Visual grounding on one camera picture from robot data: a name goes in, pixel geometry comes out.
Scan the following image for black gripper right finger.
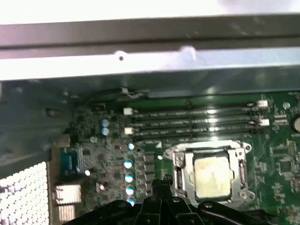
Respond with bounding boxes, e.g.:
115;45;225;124
165;174;267;225

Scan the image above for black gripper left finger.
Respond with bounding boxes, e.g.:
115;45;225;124
67;178;166;225

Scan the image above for black PC case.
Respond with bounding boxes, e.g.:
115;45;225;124
0;13;300;225

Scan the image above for silver rear port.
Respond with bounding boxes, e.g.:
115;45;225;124
53;184;82;204
57;205;78;222

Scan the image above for silver coin battery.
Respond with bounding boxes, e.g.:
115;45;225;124
290;117;300;134

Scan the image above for black RAM slot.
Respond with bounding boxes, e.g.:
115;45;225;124
132;110;258;125
124;118;270;135
123;100;269;117
135;127;258;143

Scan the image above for metal socket cover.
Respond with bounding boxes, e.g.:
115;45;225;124
172;144;249;203

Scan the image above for green motherboard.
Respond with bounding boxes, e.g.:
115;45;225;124
46;91;300;225

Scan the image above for metal locking lever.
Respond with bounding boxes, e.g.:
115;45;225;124
163;139;251;157

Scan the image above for silver CPU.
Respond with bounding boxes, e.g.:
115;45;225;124
193;154;235;199

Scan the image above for CPU socket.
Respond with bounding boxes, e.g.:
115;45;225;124
164;139;253;204

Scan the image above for blue D-sub port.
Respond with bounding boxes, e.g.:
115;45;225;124
60;149;82;178

